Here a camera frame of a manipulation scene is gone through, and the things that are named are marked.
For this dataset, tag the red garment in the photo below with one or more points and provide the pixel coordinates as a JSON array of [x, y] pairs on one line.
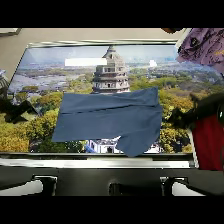
[[209, 143]]

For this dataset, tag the silver frame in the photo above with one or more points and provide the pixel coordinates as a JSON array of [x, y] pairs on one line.
[[100, 163]]

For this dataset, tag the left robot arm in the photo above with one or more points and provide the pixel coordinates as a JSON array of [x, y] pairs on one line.
[[16, 112]]

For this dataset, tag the purple patterned garment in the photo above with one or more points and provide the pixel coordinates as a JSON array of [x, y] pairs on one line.
[[203, 46]]

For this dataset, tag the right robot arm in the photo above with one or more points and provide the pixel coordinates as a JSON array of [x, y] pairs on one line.
[[207, 106]]

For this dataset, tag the blue pants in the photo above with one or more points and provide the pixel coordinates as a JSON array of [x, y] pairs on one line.
[[110, 118]]

